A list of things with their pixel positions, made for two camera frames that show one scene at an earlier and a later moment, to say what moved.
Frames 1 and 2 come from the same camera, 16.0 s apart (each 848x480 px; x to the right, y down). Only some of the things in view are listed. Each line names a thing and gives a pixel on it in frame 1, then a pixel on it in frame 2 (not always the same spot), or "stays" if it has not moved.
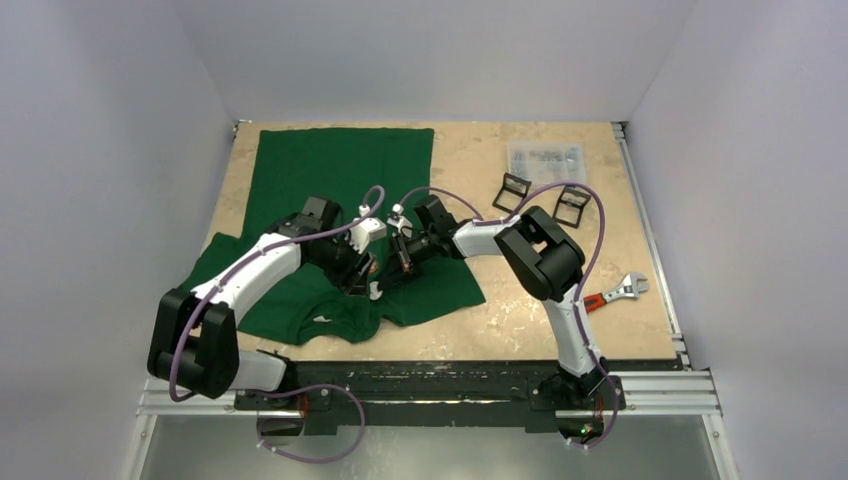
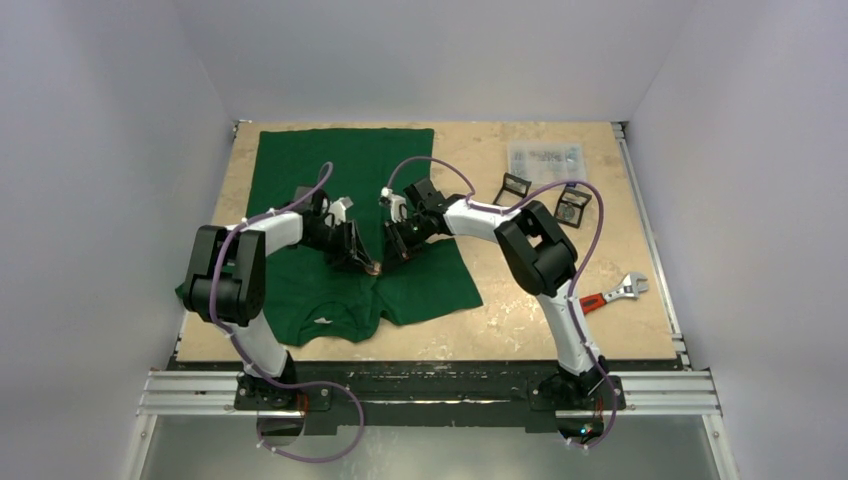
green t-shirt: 387,173 stays
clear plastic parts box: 545,162 stays
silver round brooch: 375,294 to 566,212
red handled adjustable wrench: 630,288 stays
